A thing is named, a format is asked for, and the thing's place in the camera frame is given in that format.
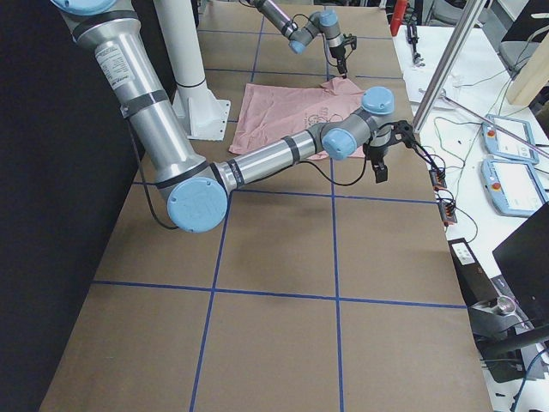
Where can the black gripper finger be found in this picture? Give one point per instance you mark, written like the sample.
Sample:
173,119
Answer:
341,65
381,173

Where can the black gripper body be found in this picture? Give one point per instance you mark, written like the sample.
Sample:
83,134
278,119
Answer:
337,52
377,154

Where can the pink Snoopy t-shirt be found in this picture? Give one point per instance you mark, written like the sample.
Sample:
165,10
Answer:
269,113

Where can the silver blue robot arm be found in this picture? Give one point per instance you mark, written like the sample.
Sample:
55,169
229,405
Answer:
313,39
197,190

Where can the orange black connector block far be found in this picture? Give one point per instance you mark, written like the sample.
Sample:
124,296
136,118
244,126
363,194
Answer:
437,179

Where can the orange black connector block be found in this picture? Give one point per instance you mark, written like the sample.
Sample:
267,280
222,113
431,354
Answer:
446,209
437,179

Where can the black clamp pole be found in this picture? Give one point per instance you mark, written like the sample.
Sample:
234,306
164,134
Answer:
413,40

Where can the orange black connector block near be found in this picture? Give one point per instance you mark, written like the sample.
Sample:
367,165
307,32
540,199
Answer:
446,209

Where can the red cylinder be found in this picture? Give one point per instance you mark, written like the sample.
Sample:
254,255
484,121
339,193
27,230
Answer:
397,16

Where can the metal reacher grabber tool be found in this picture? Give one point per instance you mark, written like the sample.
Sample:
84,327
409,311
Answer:
483,119

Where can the blue teach pendant far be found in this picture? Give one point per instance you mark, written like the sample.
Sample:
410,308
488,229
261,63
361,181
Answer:
503,145

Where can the blue teach pendant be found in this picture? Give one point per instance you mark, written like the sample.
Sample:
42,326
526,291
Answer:
503,145
513,187

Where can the blue teach pendant near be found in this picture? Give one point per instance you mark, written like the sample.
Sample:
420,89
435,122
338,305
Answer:
513,187

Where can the white pillar with base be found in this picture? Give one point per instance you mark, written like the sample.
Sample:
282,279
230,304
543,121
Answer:
202,115

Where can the black box with label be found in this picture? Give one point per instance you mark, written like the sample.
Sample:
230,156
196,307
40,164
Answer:
476,287

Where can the black monitor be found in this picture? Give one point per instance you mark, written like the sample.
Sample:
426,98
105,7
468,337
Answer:
523,261

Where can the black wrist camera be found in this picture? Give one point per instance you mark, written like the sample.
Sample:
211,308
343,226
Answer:
348,44
402,132

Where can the aluminium frame post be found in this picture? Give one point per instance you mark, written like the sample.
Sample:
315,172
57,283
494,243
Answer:
451,52

